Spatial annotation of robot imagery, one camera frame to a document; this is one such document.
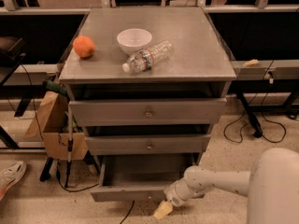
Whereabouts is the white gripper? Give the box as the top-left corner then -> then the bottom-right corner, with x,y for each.
153,179 -> 191,220

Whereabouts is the grey bottom drawer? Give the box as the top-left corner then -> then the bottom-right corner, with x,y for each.
91,154 -> 196,202

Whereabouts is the grey drawer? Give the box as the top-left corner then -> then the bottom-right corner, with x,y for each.
91,154 -> 196,202
85,134 -> 210,155
69,98 -> 226,127

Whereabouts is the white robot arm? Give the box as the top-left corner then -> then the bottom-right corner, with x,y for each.
153,148 -> 299,224

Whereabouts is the grey middle drawer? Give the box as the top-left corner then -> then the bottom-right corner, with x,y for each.
85,134 -> 210,155

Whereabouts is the grey top drawer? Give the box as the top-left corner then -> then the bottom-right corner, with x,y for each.
69,98 -> 226,127

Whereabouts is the grey drawer cabinet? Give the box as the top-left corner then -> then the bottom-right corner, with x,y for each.
57,7 -> 237,185

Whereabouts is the black table leg right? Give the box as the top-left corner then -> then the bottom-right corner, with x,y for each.
236,92 -> 263,138

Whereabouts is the brown cardboard box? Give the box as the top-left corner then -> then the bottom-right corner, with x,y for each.
22,91 -> 90,161

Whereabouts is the clear plastic water bottle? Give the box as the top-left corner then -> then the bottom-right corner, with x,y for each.
122,40 -> 174,74

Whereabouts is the white sneaker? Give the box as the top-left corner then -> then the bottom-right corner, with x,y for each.
0,161 -> 26,201

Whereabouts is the white ceramic bowl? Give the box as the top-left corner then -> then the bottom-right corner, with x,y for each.
117,28 -> 152,55

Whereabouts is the yellow foam scrap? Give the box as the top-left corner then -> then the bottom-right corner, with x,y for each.
243,59 -> 259,67

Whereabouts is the orange fruit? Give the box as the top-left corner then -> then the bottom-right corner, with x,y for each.
73,35 -> 95,58

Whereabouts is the black floor cable front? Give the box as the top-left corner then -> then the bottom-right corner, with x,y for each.
55,161 -> 135,224

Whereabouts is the black floor cable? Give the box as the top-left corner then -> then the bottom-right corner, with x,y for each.
55,161 -> 135,224
222,60 -> 288,144

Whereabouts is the black floor cable right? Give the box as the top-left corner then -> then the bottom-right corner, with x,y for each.
222,60 -> 288,144

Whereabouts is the green handled grabber stick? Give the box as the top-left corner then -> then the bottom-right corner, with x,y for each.
43,79 -> 73,189

